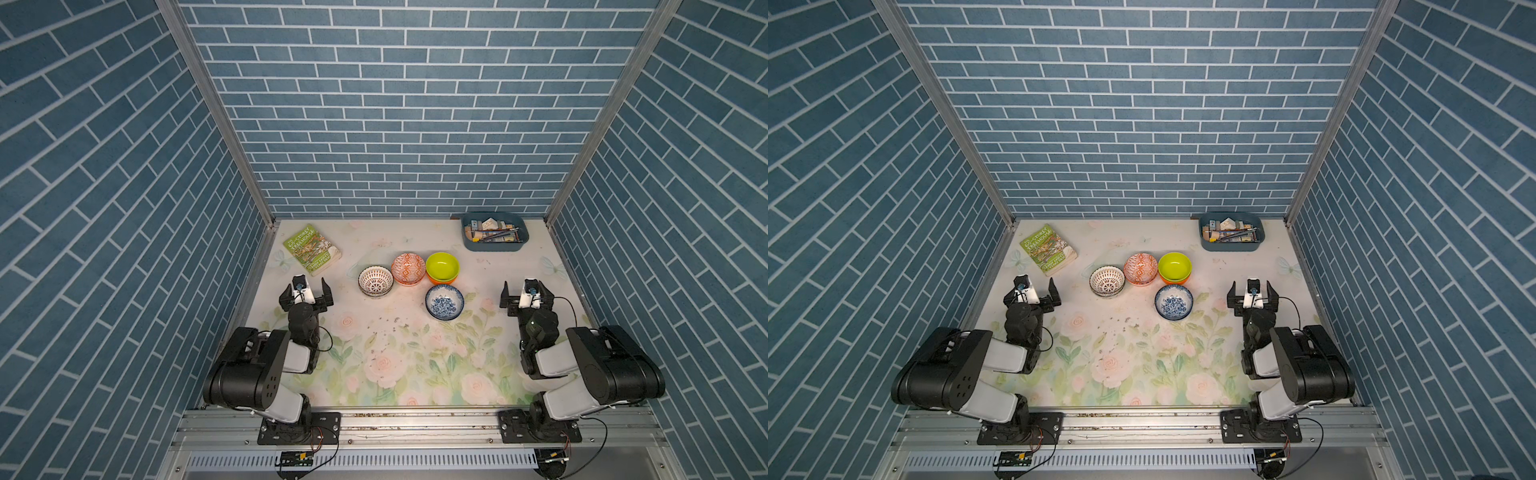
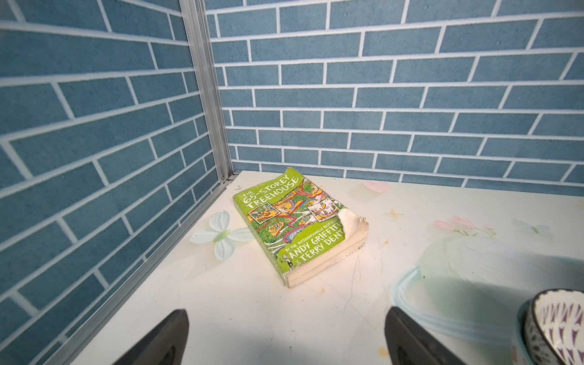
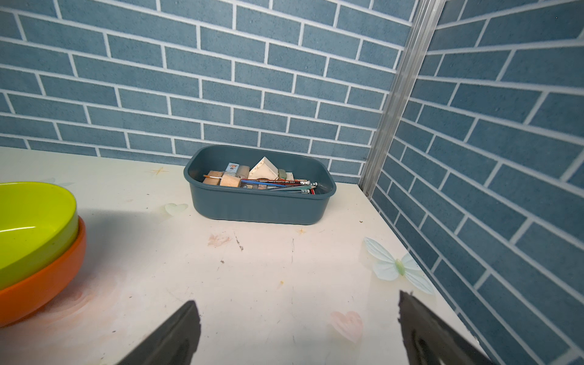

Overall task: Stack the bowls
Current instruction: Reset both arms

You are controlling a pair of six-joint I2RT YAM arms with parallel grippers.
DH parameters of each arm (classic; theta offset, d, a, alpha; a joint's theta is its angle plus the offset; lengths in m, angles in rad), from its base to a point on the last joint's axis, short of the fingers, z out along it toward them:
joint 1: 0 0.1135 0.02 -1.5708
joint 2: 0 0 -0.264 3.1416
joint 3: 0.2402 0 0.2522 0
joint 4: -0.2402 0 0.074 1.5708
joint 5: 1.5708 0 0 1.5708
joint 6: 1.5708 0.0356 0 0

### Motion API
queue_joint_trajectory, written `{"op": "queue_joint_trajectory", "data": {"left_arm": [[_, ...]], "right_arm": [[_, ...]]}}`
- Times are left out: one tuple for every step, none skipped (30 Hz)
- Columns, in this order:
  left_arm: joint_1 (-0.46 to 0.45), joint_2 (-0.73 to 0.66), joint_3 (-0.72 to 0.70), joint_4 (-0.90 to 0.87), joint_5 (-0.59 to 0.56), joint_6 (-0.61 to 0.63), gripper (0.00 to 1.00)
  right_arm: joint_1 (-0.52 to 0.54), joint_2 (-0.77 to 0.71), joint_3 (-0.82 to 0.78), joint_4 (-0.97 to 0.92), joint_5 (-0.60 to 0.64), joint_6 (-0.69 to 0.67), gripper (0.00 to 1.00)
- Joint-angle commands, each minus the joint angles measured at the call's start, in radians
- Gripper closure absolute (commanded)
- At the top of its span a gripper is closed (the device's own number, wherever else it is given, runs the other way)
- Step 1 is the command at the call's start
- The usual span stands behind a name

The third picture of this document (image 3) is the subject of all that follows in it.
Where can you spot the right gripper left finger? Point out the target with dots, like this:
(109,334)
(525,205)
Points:
(173,342)

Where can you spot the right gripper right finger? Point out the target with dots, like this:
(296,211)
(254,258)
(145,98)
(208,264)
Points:
(430,340)

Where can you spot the plain orange bowl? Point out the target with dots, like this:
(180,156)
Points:
(24,298)

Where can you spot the lime green bowl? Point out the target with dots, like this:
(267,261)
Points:
(39,222)

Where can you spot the teal plastic bin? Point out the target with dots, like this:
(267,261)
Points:
(258,205)

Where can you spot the art supplies in bin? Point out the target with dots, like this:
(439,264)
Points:
(263,176)

